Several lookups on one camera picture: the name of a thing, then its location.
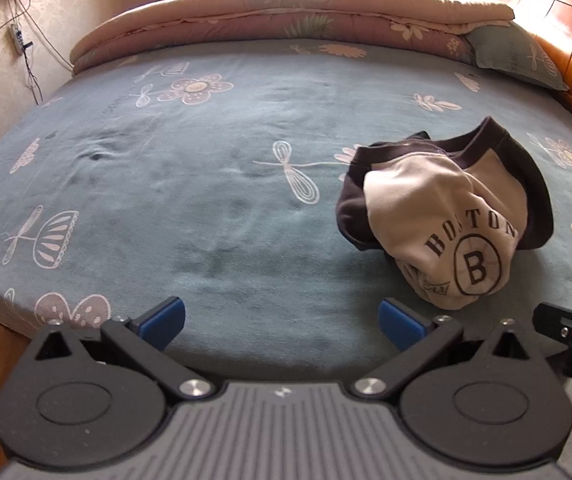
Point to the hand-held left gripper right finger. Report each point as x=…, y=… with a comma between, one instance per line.
x=401, y=322

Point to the folded pink floral quilt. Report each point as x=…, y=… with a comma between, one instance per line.
x=266, y=10

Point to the beige and dark printed shirt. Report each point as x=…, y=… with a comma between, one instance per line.
x=416, y=210

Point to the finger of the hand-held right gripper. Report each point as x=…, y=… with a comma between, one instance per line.
x=561, y=322

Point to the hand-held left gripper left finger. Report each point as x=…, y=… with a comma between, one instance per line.
x=163, y=317

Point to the blue floral bed sheet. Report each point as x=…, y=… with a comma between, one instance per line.
x=165, y=185

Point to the wooden headboard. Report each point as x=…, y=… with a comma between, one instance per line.
x=566, y=20

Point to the white power strip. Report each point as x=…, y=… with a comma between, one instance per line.
x=16, y=40

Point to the teal pillow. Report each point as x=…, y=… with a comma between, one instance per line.
x=511, y=55

